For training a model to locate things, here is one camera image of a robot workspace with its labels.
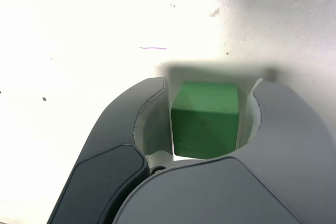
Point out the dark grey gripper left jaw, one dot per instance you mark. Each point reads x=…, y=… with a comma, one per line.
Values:
x=115, y=134

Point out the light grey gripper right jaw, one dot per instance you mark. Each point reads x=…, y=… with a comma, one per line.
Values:
x=236, y=195

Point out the green cube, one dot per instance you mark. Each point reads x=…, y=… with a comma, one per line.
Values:
x=204, y=129

